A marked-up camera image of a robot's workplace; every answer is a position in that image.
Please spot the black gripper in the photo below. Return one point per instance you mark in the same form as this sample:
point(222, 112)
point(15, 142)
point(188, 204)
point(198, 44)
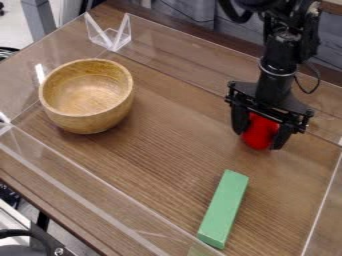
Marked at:
point(289, 111)

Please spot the red plush strawberry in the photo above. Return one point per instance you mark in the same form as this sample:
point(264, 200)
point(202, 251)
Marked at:
point(260, 133)

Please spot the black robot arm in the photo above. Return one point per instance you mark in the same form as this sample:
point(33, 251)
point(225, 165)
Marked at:
point(292, 42)

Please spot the green rectangular block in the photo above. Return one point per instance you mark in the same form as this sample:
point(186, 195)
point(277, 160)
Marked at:
point(220, 217)

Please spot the wooden bowl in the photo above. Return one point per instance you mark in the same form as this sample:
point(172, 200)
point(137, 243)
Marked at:
point(87, 95)

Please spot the clear acrylic corner bracket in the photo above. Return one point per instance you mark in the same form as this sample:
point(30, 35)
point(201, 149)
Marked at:
point(113, 39)

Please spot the clear acrylic front wall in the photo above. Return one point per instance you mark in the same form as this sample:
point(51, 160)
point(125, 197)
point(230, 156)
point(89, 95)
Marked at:
point(107, 219)

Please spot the grey post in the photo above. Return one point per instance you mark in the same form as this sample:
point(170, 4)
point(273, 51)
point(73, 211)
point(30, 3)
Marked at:
point(39, 16)

